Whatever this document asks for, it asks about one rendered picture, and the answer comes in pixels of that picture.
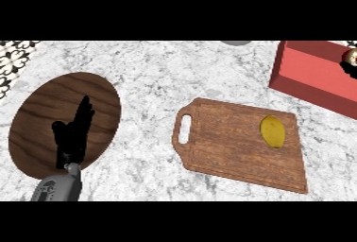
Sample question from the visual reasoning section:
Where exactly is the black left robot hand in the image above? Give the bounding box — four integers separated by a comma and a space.
50, 95, 96, 170

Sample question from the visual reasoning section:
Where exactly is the yellow lemon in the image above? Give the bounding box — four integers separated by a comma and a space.
258, 114, 287, 149

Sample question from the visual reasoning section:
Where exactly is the brown wooden cutting board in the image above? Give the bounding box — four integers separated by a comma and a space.
169, 96, 310, 195

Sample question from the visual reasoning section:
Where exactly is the grey round object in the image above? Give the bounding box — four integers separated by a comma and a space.
218, 41, 253, 47

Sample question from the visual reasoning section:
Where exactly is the red box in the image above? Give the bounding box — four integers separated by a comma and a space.
267, 41, 357, 121

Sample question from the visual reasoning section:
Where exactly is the round cupcake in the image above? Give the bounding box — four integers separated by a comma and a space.
343, 47, 357, 68

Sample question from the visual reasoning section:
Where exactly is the black and white patterned tile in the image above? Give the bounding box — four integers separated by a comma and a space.
0, 41, 41, 101

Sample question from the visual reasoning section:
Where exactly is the dark wooden oval board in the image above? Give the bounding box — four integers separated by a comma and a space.
7, 72, 122, 181

